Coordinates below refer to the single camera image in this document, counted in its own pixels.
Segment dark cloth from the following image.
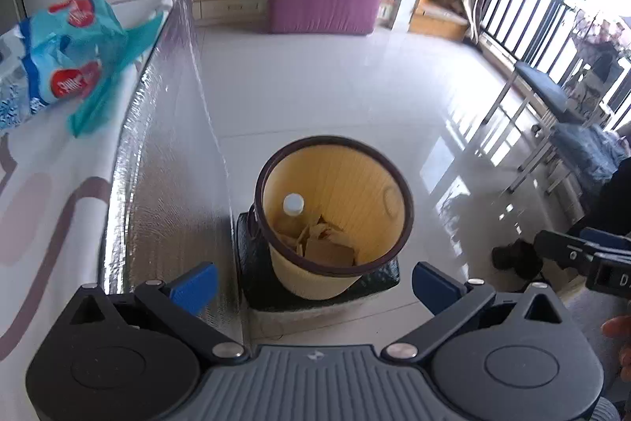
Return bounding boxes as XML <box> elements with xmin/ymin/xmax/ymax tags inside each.
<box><xmin>567</xmin><ymin>165</ymin><xmax>631</xmax><ymax>237</ymax></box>

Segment crumpled brown paper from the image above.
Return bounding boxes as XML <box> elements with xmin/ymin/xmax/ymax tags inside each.
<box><xmin>282</xmin><ymin>215</ymin><xmax>346</xmax><ymax>250</ymax></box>

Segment blue padded bench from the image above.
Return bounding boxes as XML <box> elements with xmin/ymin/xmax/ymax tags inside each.
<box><xmin>485</xmin><ymin>60</ymin><xmax>587</xmax><ymax>126</ymax></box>

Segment white pink patterned tablecloth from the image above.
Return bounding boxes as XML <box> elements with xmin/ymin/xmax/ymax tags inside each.
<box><xmin>0</xmin><ymin>0</ymin><xmax>198</xmax><ymax>421</ymax></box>

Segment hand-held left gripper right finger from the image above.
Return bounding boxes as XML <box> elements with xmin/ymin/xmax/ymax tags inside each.
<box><xmin>382</xmin><ymin>262</ymin><xmax>563</xmax><ymax>363</ymax></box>

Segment blue snack packet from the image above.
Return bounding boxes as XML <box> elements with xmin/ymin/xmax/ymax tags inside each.
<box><xmin>0</xmin><ymin>0</ymin><xmax>129</xmax><ymax>136</ymax></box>

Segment yellow brown-rimmed trash bin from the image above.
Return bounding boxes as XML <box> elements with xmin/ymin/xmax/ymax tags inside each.
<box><xmin>254</xmin><ymin>135</ymin><xmax>415</xmax><ymax>301</ymax></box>

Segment brown cardboard box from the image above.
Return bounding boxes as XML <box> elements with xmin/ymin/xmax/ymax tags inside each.
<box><xmin>304</xmin><ymin>238</ymin><xmax>357</xmax><ymax>269</ymax></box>

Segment silver foil table skirt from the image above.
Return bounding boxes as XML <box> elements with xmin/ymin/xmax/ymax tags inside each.
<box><xmin>99</xmin><ymin>0</ymin><xmax>245</xmax><ymax>348</ymax></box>

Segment white-capped plastic bottle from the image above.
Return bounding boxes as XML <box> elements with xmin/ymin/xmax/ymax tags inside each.
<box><xmin>276</xmin><ymin>193</ymin><xmax>306</xmax><ymax>234</ymax></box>

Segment wooden platform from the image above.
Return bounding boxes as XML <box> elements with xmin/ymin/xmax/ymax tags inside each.
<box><xmin>409</xmin><ymin>0</ymin><xmax>469</xmax><ymax>39</ymax></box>

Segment blue denim clothes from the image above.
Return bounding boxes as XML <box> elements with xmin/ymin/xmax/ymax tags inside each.
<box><xmin>552</xmin><ymin>122</ymin><xmax>623</xmax><ymax>185</ymax></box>

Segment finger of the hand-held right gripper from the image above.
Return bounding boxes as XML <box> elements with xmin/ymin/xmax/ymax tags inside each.
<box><xmin>579</xmin><ymin>228</ymin><xmax>631</xmax><ymax>250</ymax></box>
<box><xmin>535</xmin><ymin>230</ymin><xmax>599</xmax><ymax>276</ymax></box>

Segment person's right hand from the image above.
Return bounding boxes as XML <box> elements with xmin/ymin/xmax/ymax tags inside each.
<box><xmin>601</xmin><ymin>315</ymin><xmax>631</xmax><ymax>382</ymax></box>

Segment potted plant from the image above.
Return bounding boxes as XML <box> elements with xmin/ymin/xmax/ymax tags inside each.
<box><xmin>572</xmin><ymin>9</ymin><xmax>631</xmax><ymax>81</ymax></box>

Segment beige low cabinet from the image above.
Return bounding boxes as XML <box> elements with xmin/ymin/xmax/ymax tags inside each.
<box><xmin>192</xmin><ymin>0</ymin><xmax>269</xmax><ymax>27</ymax></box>

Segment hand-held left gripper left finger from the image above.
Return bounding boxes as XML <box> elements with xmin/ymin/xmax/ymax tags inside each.
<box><xmin>69</xmin><ymin>262</ymin><xmax>250</xmax><ymax>363</ymax></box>

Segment teal plastic bag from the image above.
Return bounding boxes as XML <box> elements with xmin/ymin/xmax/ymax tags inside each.
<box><xmin>66</xmin><ymin>14</ymin><xmax>166</xmax><ymax>138</ymax></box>

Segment white metal bench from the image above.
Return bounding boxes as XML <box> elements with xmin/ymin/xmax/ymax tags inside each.
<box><xmin>508</xmin><ymin>122</ymin><xmax>592</xmax><ymax>210</ymax></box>

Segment dark green floor mat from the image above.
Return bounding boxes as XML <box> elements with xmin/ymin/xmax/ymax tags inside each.
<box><xmin>234</xmin><ymin>211</ymin><xmax>401</xmax><ymax>311</ymax></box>

